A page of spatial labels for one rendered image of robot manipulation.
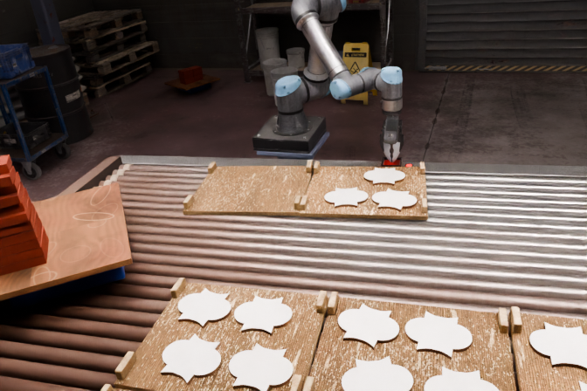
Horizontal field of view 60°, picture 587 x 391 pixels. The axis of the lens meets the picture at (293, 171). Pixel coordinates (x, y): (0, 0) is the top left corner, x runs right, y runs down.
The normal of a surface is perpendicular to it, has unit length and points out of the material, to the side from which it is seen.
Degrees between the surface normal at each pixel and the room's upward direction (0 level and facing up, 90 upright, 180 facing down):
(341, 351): 0
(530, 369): 0
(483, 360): 0
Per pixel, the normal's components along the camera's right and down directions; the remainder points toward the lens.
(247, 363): -0.09, -0.89
